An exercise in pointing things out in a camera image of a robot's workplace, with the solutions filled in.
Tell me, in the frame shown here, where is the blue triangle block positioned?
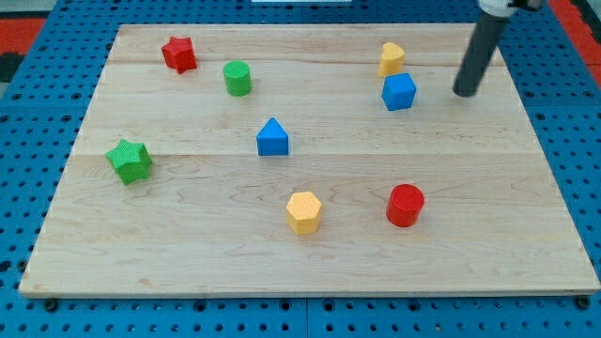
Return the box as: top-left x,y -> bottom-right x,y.
256,117 -> 289,156

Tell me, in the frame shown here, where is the red star block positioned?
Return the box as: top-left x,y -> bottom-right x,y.
162,37 -> 197,74

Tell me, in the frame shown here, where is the green star block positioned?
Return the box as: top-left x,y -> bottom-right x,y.
105,139 -> 152,185

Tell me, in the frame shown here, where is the light wooden board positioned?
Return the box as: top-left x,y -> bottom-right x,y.
20,23 -> 600,299

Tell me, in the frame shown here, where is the yellow hexagon block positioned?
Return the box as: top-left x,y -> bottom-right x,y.
285,192 -> 323,235

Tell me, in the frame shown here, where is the red cylinder block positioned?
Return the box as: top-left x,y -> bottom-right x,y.
386,184 -> 425,227

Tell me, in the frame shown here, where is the green cylinder block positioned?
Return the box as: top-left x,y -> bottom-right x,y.
223,60 -> 252,97

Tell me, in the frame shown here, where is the blue cube block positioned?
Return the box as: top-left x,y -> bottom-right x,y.
381,73 -> 417,111

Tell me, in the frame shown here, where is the yellow heart block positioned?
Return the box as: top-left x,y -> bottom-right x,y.
378,42 -> 405,78

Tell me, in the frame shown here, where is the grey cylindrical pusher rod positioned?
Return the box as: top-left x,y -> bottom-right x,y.
453,11 -> 509,98

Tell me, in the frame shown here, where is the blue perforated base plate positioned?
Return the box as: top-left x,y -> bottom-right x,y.
1,1 -> 600,337

